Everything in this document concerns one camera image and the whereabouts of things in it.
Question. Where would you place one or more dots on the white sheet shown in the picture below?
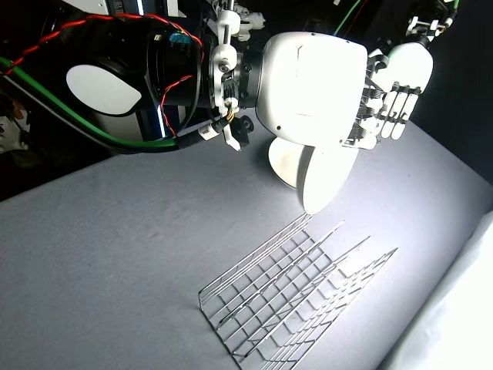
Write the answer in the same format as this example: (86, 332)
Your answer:
(450, 300)

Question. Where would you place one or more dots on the white robot body column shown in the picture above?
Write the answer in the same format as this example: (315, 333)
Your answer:
(119, 127)

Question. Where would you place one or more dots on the grey table cloth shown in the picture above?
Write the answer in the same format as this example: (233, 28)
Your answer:
(96, 270)

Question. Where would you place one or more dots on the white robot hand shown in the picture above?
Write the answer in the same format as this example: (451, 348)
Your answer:
(412, 65)
(308, 88)

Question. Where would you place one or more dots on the white round plate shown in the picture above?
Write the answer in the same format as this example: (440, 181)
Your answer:
(327, 177)
(283, 162)

